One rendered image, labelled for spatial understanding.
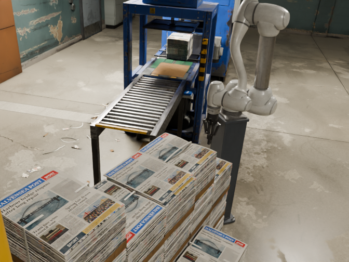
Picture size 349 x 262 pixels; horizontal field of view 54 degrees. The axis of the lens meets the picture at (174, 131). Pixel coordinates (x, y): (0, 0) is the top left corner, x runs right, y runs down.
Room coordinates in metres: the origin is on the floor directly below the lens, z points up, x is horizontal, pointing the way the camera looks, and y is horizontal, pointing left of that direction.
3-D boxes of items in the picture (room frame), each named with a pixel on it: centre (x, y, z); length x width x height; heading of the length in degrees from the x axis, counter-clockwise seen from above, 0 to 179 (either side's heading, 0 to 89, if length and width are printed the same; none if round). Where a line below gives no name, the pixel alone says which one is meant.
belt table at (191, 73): (4.03, 0.11, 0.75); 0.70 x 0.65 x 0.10; 170
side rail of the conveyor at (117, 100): (3.07, 0.54, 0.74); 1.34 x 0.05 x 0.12; 170
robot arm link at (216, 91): (2.03, -0.25, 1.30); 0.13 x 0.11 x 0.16; 56
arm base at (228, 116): (2.39, -0.42, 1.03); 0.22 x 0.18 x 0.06; 22
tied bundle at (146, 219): (1.18, 0.24, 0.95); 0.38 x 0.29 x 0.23; 60
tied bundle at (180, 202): (1.43, 0.10, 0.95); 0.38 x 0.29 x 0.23; 59
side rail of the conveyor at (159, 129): (2.98, 0.04, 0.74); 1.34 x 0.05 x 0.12; 170
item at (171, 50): (4.59, 0.01, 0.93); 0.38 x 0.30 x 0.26; 170
